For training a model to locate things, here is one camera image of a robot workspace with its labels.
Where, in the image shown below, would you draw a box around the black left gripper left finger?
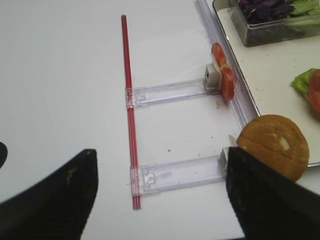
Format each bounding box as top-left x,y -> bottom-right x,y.
0,149 -> 98,240

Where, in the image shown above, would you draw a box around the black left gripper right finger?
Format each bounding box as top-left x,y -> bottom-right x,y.
226,147 -> 320,240

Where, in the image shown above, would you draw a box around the upright tomato slices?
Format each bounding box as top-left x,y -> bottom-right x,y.
211,42 -> 235,102

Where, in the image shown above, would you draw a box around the lettuce leaf on tray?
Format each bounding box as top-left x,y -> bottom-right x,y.
291,68 -> 318,99

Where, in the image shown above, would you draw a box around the tomato slice on tray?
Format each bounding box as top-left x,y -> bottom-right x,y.
308,69 -> 320,113

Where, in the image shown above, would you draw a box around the green lettuce in container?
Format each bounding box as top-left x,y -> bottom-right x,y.
287,0 -> 320,35

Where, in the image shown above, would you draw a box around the brown bun bottom slice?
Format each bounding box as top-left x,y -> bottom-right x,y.
236,114 -> 310,182

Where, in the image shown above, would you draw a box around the white pusher block lower left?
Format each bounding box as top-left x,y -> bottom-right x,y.
218,135 -> 238,177

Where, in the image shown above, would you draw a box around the white pusher block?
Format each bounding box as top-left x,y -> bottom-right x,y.
203,63 -> 222,91
218,135 -> 238,177

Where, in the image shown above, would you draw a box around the red rod left side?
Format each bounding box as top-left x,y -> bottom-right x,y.
121,14 -> 144,210

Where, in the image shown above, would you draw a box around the white pusher block upper left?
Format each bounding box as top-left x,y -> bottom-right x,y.
203,63 -> 222,91

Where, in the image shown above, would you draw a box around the metal tray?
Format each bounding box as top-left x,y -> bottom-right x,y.
211,0 -> 320,167

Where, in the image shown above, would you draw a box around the clear plastic salad container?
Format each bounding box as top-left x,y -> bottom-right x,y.
228,0 -> 319,47

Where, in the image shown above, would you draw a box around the purple cabbage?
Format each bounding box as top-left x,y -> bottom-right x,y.
236,0 -> 295,25

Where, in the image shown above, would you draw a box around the clear rail lower left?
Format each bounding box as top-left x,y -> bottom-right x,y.
130,155 -> 225,197

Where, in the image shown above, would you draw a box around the clear rail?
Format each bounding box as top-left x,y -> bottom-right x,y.
130,155 -> 225,197
125,79 -> 220,109

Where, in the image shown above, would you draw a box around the clear rail upper left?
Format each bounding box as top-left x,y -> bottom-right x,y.
125,79 -> 220,109

